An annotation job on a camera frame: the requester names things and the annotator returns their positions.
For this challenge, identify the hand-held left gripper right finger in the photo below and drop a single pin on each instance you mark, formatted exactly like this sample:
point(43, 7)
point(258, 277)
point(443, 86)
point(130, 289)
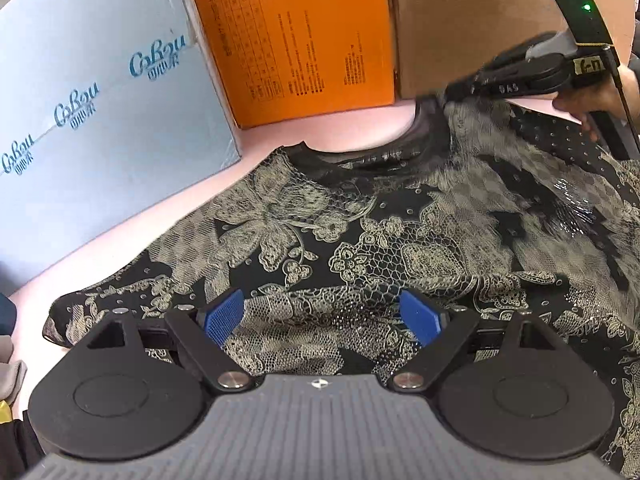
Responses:
point(417, 317)

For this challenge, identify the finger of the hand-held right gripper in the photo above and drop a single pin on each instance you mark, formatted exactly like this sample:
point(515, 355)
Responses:
point(505, 77)

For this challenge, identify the person's right hand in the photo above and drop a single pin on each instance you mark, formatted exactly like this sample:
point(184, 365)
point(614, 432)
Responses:
point(595, 97)

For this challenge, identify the light blue box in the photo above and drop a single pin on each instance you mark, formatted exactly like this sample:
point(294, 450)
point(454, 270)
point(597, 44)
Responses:
point(100, 135)

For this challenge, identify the dark blue cloth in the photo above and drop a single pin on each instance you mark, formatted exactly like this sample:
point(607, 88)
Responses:
point(6, 312)

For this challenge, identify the brown cardboard box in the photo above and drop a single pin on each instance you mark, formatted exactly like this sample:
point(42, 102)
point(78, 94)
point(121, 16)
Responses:
point(465, 10)

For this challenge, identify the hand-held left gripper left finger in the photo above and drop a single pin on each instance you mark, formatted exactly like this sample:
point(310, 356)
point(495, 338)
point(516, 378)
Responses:
point(222, 317)

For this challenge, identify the orange printed box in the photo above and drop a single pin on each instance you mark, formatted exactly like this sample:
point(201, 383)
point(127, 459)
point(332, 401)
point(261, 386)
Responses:
point(300, 35)

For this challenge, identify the grey cloth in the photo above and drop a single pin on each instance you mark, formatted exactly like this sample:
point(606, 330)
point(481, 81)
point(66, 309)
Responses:
point(10, 365)

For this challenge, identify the black floral blouse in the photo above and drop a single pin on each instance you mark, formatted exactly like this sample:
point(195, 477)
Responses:
point(350, 240)

